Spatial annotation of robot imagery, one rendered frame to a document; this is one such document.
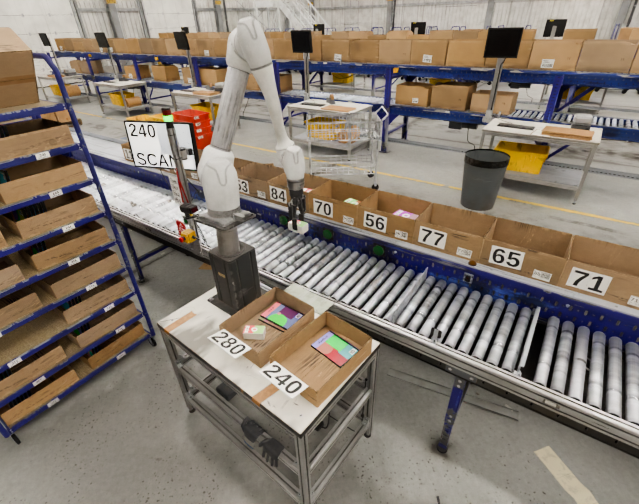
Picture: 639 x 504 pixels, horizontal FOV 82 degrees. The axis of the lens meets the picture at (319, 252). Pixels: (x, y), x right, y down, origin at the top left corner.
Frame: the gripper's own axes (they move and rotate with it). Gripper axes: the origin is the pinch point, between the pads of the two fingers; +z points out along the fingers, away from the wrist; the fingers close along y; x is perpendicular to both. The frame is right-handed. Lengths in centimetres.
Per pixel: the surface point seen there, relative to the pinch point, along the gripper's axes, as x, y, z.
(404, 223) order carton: -42, 50, 12
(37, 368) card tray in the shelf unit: 109, -116, 74
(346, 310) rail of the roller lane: -37, -10, 39
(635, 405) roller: -162, 3, 38
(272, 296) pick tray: -1.3, -27.9, 32.5
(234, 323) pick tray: 1, -54, 33
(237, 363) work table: -15, -69, 38
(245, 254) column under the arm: 8.5, -33.5, 5.7
